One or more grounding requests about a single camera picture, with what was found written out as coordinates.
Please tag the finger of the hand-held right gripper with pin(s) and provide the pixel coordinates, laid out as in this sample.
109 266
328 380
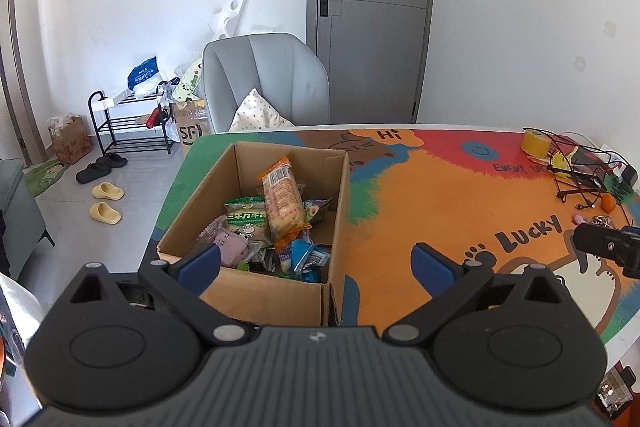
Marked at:
605 244

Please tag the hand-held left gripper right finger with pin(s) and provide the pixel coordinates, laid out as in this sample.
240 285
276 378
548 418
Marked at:
432 267

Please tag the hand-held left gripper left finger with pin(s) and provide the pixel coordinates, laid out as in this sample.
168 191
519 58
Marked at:
200 264

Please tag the pale purple snack packet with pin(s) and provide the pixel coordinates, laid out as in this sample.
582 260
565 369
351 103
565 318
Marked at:
227 242

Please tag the green and white cake packet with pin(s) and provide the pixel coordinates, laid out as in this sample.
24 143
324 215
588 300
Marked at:
245 219

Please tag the orange-edged biscuit packet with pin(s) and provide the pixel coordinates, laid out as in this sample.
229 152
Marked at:
282 202

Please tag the blue snack packet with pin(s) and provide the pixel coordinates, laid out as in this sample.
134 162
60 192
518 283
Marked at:
307 259

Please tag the bunch of keys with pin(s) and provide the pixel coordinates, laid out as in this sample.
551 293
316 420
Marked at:
602 221

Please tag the orange tangerine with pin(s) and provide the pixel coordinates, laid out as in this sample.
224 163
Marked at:
608 203

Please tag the black charger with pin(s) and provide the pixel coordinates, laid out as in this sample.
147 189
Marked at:
628 178

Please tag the yellow plastic bag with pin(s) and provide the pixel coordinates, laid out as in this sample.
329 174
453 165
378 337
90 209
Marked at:
560 163

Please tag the yellow slipper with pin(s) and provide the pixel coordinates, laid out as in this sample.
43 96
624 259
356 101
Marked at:
105 212
107 192

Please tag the yellow tape roll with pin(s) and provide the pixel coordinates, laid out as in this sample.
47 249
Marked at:
534 143

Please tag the brown paper bag with logo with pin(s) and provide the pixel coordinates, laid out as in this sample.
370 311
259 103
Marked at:
189 134

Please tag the black slipper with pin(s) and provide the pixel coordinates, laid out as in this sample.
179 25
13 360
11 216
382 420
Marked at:
89 174
112 160

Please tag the white dotted pillow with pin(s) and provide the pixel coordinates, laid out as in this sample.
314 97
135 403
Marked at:
257 112

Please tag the printed cardboard box on floor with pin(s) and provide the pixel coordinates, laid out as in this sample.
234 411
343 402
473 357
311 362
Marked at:
72 142

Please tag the black shoe rack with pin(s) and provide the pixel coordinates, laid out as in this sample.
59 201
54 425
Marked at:
92 122

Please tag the green floor mat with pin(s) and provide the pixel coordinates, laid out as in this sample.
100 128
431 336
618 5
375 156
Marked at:
42 174

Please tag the green and yellow printed bag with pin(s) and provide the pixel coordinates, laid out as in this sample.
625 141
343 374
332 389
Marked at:
189 82

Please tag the grey upholstered seat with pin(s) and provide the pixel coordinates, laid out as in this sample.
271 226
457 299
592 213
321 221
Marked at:
20 217

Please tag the blue plastic bag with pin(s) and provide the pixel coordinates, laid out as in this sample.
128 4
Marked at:
142 74

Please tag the grey upholstered chair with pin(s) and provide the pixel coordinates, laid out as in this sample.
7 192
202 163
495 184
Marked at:
270 67

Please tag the grey door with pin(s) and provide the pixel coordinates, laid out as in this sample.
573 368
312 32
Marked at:
375 32

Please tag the white foam board with holes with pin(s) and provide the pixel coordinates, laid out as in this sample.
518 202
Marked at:
232 7

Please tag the wooden door frame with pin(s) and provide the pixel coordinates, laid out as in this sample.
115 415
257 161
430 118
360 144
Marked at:
25 107

